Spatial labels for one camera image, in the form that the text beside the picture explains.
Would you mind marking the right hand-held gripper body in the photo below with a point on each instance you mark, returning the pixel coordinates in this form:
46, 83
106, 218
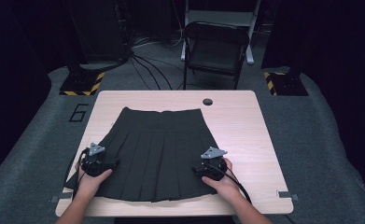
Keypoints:
213, 166

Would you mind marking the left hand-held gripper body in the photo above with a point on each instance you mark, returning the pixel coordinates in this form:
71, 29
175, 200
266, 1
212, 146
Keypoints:
93, 161

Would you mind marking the black pleated skirt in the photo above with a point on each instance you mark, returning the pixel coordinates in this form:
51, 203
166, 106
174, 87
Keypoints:
155, 149

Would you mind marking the person's left hand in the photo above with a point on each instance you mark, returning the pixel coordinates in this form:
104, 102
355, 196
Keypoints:
91, 183

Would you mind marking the person's right hand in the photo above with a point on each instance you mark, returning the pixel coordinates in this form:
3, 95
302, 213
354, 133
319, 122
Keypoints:
225, 185

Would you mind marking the black table grommet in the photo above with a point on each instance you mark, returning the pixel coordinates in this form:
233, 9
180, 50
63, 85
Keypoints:
207, 101

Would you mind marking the black base with hazard stripes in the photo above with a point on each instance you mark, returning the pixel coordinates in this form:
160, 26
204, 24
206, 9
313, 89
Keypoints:
287, 84
80, 84

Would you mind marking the black folding chair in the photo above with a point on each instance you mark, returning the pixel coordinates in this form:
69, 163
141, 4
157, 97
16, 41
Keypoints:
214, 53

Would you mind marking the dark equipment cabinet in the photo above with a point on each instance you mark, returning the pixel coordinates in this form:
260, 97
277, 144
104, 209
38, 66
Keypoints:
99, 28

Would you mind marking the grey metal table bracket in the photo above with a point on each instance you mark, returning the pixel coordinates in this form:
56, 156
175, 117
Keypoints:
62, 196
286, 194

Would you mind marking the white metal frame stand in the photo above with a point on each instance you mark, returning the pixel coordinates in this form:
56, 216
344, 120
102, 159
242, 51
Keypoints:
220, 15

